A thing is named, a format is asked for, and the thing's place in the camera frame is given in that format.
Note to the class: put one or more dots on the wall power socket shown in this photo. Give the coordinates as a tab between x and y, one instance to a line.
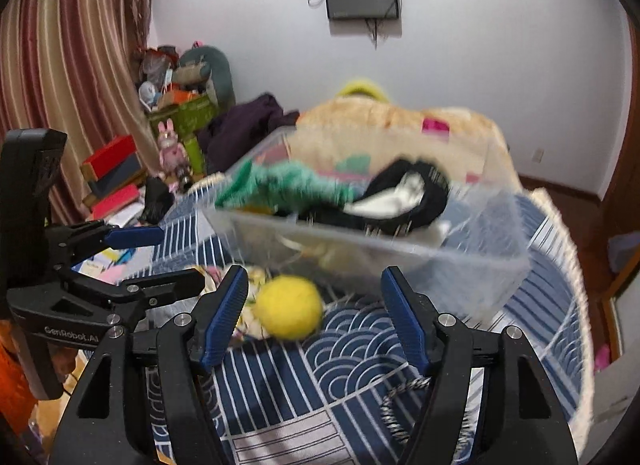
537	155

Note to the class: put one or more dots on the beige printed blanket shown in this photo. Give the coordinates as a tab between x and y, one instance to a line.
400	125

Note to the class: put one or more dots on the green cardboard box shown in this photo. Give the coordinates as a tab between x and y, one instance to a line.
187	115

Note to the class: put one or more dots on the clear plastic storage box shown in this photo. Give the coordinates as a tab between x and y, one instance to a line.
380	245

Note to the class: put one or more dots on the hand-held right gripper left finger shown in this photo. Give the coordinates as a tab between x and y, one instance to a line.
226	317

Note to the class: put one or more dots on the black and white sock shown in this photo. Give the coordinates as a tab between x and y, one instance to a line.
400	200

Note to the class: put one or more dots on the pink bunny doll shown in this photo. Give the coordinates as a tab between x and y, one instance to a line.
172	150

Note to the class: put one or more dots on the red and grey box stack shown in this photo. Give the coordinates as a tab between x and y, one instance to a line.
112	175

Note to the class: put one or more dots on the blue wave-pattern blanket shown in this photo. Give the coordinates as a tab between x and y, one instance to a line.
350	385

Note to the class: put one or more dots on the dark purple garment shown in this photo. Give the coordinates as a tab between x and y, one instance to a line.
240	127

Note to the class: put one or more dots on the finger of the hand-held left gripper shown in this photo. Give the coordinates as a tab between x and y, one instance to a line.
170	285
135	236

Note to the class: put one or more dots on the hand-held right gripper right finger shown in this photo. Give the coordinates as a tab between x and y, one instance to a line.
400	317

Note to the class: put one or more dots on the striped pink curtain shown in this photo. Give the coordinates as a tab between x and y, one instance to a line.
65	55

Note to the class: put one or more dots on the yellow plush ball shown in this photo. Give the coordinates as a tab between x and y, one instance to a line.
288	308

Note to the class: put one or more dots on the green knitted cloth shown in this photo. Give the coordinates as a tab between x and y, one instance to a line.
280	185

